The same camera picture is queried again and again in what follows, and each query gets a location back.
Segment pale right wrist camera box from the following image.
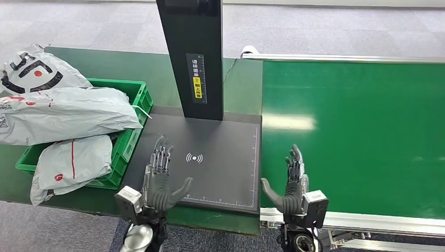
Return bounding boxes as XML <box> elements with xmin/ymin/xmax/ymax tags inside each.
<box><xmin>302</xmin><ymin>189</ymin><xmax>329</xmax><ymax>229</ymax></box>

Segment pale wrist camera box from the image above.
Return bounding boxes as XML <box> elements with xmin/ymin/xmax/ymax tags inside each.
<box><xmin>114</xmin><ymin>186</ymin><xmax>144</xmax><ymax>223</ymax></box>
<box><xmin>302</xmin><ymin>189</ymin><xmax>329</xmax><ymax>229</ymax></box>

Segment thin black scanner cable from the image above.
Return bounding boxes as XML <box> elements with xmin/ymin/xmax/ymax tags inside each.
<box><xmin>222</xmin><ymin>58</ymin><xmax>238</xmax><ymax>85</ymax></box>

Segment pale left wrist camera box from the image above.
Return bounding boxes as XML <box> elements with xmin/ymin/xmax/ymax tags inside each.
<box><xmin>114</xmin><ymin>186</ymin><xmax>144</xmax><ymax>223</ymax></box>

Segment black yellow column label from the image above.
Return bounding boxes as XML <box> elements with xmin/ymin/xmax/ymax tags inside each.
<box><xmin>186</xmin><ymin>53</ymin><xmax>208</xmax><ymax>104</ymax></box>

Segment black scanner machine with column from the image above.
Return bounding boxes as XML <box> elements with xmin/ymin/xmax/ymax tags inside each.
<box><xmin>116</xmin><ymin>0</ymin><xmax>262</xmax><ymax>215</ymax></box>

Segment grey mailer bag black print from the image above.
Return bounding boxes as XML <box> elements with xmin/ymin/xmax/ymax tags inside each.
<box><xmin>0</xmin><ymin>44</ymin><xmax>153</xmax><ymax>146</ymax></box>

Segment grey mailer bag red stripe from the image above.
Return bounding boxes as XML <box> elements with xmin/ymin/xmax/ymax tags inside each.
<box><xmin>29</xmin><ymin>134</ymin><xmax>114</xmax><ymax>206</ymax></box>

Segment green plastic crate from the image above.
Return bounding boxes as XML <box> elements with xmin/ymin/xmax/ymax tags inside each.
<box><xmin>15</xmin><ymin>78</ymin><xmax>154</xmax><ymax>190</ymax></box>

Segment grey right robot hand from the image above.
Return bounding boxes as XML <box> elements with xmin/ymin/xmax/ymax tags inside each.
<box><xmin>260</xmin><ymin>144</ymin><xmax>310</xmax><ymax>214</ymax></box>

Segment white conveyor end roller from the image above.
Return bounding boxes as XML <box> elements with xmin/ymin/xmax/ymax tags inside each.
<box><xmin>240</xmin><ymin>45</ymin><xmax>260</xmax><ymax>59</ymax></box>

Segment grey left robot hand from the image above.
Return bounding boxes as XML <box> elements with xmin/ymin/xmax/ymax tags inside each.
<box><xmin>142</xmin><ymin>134</ymin><xmax>193</xmax><ymax>209</ymax></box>

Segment aluminium conveyor side rail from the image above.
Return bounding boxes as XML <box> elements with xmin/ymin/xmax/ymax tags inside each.
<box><xmin>240</xmin><ymin>53</ymin><xmax>445</xmax><ymax>64</ymax></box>
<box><xmin>259</xmin><ymin>207</ymin><xmax>445</xmax><ymax>252</ymax></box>

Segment green conveyor belt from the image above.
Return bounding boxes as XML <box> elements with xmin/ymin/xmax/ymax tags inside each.
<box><xmin>260</xmin><ymin>60</ymin><xmax>445</xmax><ymax>220</ymax></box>

